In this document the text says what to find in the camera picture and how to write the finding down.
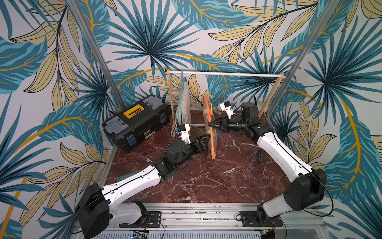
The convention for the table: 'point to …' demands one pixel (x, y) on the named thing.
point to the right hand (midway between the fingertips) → (198, 131)
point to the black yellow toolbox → (132, 125)
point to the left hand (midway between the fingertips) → (207, 139)
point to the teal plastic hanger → (183, 80)
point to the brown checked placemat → (208, 132)
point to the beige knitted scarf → (185, 111)
